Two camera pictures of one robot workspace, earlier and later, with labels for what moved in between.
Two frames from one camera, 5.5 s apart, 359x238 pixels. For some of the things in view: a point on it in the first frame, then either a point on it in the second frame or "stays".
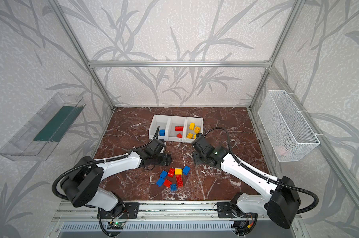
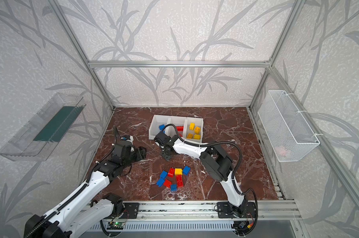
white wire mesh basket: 289,133 stays
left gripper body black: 163,159 → 139,152
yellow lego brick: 197,130 stays
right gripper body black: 199,157 → 164,150
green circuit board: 115,225 stays
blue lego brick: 186,170 stays
